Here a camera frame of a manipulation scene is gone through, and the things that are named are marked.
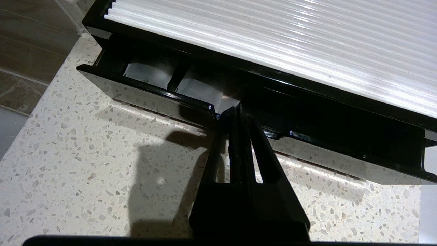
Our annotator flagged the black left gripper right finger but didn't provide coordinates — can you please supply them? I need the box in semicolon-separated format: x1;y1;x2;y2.
239;104;310;240

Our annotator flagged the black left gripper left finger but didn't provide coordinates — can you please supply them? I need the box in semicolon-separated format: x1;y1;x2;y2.
189;107;243;240

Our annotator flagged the black pull-out drawer tray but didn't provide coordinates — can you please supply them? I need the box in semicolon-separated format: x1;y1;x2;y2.
76;51;437;184

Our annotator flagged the black amenity drawer box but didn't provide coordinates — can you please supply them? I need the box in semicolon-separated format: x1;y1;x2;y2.
82;0;437;144

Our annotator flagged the white packet with green characters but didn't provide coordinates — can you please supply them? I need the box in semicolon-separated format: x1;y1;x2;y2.
218;93;242;115

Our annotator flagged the frosted packet with green print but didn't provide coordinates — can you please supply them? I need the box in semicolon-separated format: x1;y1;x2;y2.
123;56;175;87
177;67;225;109

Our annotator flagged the white sink basin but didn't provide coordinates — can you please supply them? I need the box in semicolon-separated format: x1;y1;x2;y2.
419;137;437;244

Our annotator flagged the white rectangular panel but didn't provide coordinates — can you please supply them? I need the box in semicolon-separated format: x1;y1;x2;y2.
103;0;437;119

